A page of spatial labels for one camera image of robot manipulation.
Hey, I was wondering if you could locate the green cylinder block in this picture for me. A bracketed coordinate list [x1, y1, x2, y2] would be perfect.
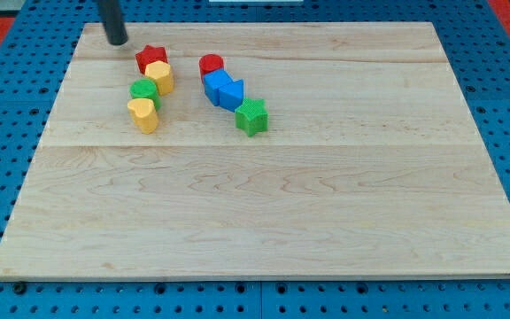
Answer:
[129, 78, 161, 111]

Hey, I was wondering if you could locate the yellow heart block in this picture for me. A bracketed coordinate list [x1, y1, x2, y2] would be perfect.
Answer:
[127, 98, 159, 134]

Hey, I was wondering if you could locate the blue triangle block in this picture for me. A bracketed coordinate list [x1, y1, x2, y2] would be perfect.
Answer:
[219, 80, 244, 112]

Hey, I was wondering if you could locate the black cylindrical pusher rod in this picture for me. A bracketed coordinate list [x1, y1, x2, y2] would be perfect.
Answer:
[97, 0, 128, 46]

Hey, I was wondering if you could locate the blue cube block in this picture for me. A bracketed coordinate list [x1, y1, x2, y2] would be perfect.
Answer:
[203, 68, 233, 106]

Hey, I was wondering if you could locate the red star block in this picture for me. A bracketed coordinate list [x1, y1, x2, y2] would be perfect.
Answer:
[135, 44, 168, 74]

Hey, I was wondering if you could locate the light wooden board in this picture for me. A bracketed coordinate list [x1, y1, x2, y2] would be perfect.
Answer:
[0, 22, 510, 282]

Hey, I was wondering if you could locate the red cylinder block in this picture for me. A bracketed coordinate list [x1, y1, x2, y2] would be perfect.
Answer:
[198, 53, 225, 82]

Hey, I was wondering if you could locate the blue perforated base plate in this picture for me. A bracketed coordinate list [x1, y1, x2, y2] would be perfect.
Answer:
[0, 1, 510, 318]

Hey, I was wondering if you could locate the green star block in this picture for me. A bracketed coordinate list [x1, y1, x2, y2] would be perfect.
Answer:
[235, 97, 268, 136]

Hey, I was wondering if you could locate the yellow hexagon block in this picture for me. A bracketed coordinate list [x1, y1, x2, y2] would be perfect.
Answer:
[145, 60, 174, 96]

